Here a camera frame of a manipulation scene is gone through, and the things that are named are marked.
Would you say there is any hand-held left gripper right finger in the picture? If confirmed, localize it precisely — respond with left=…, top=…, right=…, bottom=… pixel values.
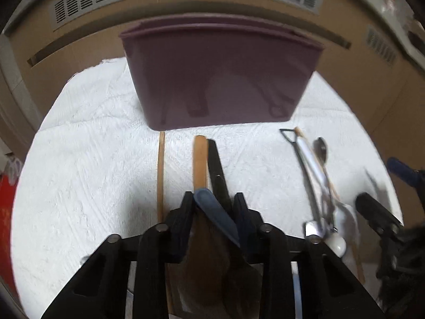
left=232, top=192, right=386, bottom=319

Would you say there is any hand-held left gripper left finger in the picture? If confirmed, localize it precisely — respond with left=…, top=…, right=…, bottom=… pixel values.
left=41, top=191, right=197, bottom=319

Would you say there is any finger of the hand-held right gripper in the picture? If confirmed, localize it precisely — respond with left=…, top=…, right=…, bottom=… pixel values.
left=387, top=157, right=425, bottom=188
left=356, top=192, right=404, bottom=237

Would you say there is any wooden chopstick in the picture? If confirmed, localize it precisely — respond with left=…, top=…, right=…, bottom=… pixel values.
left=157, top=131, right=175, bottom=314
left=294, top=126, right=366, bottom=284

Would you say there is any shovel shaped metal spoon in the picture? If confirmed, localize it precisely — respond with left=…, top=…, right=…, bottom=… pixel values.
left=279, top=128, right=324, bottom=240

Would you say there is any black handled metal spoon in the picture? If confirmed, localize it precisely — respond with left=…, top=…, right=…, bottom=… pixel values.
left=206, top=138, right=233, bottom=215

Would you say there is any small metal spoon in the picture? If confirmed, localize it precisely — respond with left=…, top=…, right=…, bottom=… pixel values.
left=313, top=137, right=336, bottom=230

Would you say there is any white plastic spoon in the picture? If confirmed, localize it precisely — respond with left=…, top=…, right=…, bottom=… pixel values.
left=296, top=136, right=361, bottom=240

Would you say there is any purple plastic utensil caddy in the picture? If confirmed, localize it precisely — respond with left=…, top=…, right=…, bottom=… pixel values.
left=119, top=20, right=325, bottom=132

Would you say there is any person's right forearm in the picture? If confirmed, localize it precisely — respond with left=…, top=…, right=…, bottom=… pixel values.
left=377, top=224, right=425, bottom=316

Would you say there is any white textured tablecloth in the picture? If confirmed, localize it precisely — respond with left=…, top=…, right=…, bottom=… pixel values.
left=11, top=56, right=406, bottom=319

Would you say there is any short grey vent grille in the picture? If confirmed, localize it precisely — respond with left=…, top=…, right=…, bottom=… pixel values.
left=364, top=25, right=398, bottom=66

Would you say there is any red doormat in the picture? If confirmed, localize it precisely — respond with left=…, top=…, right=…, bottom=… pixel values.
left=0, top=173, right=20, bottom=293

